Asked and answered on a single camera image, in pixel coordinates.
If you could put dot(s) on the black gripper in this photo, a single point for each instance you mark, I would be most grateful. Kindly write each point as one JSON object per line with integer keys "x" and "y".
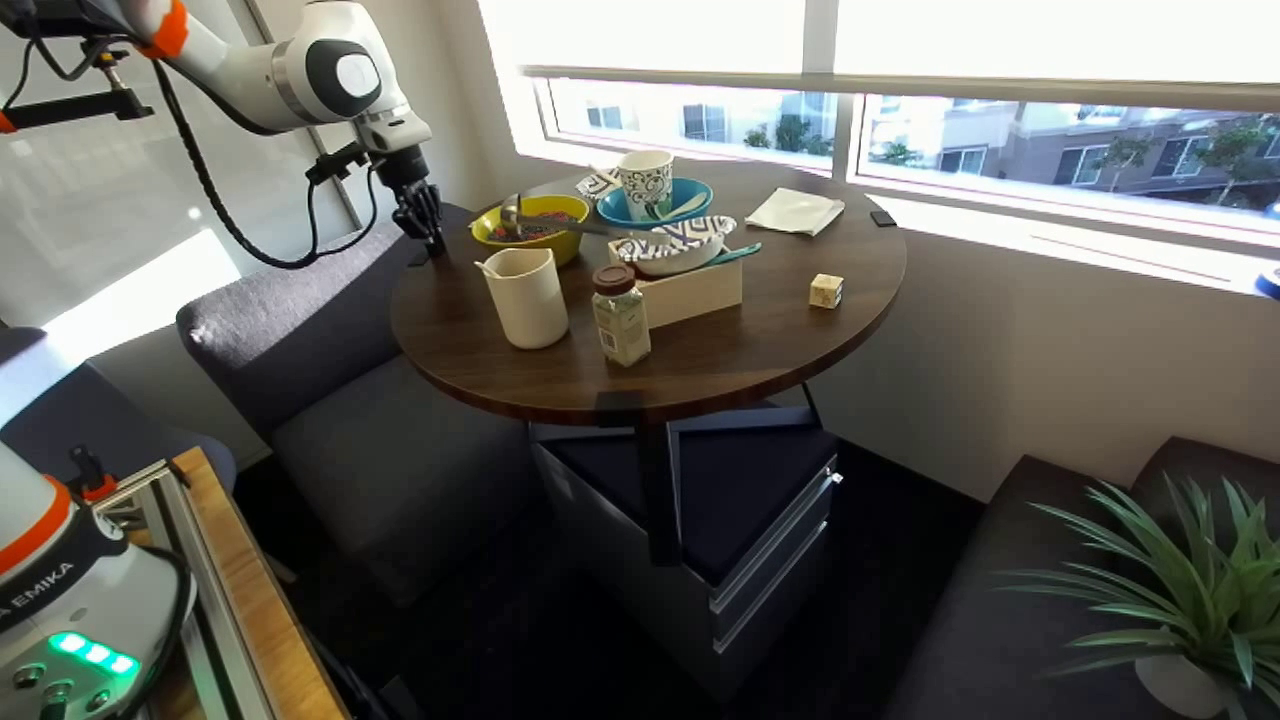
{"x": 402, "y": 169}

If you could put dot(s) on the white robot base green lights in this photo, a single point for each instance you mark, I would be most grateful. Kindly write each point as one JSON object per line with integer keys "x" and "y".
{"x": 75, "y": 600}

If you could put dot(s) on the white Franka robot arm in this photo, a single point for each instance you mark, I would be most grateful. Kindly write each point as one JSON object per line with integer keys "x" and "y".
{"x": 292, "y": 60}

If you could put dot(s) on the white cup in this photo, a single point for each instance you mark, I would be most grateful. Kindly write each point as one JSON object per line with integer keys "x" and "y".
{"x": 526, "y": 301}

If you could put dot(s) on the small blue object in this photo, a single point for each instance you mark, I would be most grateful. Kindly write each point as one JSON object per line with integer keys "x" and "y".
{"x": 1271, "y": 280}

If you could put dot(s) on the metal spoon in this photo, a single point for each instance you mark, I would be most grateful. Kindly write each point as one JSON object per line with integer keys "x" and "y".
{"x": 515, "y": 217}

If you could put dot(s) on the yellow bowl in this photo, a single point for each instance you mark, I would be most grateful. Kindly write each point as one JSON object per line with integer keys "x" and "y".
{"x": 540, "y": 220}

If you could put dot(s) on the small glass jar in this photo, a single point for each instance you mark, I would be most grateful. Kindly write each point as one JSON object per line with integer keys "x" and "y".
{"x": 623, "y": 325}

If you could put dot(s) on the white patterned mug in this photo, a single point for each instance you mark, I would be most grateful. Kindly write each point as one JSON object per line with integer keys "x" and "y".
{"x": 646, "y": 181}

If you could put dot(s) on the black white patterned plate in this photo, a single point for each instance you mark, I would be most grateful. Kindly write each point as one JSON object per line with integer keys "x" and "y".
{"x": 671, "y": 240}

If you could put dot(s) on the dark grey armchair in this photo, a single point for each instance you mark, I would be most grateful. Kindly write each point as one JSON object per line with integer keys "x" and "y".
{"x": 385, "y": 466}

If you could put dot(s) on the blue plate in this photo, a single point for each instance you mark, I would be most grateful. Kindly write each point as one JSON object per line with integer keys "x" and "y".
{"x": 683, "y": 202}

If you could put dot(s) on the light wooden box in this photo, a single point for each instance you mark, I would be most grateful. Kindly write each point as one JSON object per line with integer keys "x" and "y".
{"x": 693, "y": 294}

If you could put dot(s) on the teal utensil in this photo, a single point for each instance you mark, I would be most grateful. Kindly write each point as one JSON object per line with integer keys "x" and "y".
{"x": 739, "y": 248}

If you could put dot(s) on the round brown wooden table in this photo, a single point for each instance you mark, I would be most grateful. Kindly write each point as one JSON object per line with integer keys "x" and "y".
{"x": 747, "y": 343}

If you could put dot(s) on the white folded napkin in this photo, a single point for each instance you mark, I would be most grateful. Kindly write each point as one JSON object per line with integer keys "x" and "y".
{"x": 793, "y": 210}

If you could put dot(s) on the small white cube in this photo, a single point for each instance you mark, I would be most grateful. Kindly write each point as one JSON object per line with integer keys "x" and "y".
{"x": 824, "y": 291}

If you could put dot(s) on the light wooden desk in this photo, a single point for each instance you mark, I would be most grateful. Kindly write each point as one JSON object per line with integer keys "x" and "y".
{"x": 253, "y": 604}

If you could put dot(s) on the grey drawer cabinet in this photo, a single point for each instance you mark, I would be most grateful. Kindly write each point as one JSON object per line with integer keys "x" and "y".
{"x": 775, "y": 560}

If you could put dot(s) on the white window blind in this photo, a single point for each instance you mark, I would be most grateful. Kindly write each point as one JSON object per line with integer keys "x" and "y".
{"x": 1003, "y": 43}

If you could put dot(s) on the dark sofa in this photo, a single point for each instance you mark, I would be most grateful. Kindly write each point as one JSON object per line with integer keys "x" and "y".
{"x": 984, "y": 626}

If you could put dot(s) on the green spiky plant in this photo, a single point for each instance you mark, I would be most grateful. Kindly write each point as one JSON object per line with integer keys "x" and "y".
{"x": 1203, "y": 584}

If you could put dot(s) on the grey plant pot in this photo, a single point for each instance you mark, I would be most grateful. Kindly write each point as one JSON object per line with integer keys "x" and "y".
{"x": 1183, "y": 684}

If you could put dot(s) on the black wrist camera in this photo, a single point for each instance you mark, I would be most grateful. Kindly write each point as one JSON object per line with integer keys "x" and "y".
{"x": 336, "y": 160}

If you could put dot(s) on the black camera stand bar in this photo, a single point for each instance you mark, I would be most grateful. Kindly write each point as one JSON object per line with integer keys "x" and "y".
{"x": 83, "y": 110}

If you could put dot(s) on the white window frame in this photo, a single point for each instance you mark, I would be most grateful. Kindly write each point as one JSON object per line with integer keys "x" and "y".
{"x": 847, "y": 143}

